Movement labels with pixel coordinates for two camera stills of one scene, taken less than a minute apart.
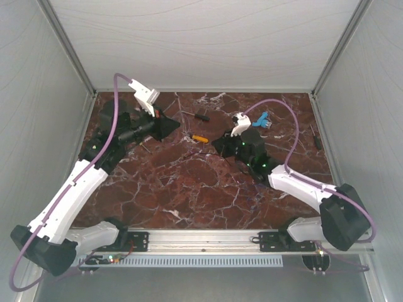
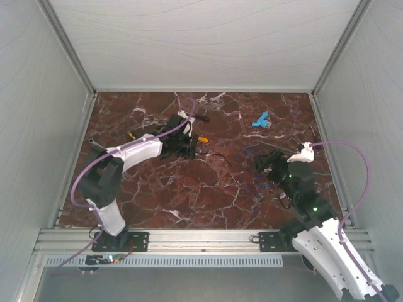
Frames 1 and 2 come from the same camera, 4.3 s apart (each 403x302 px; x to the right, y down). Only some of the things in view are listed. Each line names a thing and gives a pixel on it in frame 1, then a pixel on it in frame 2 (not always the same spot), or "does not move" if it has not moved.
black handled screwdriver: [199, 116] does not move
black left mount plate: [128, 241] does not move
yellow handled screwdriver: [199, 138] does not move
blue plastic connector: [263, 121] does not move
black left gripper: [164, 126] -> [186, 153]
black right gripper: [221, 144] -> [277, 158]
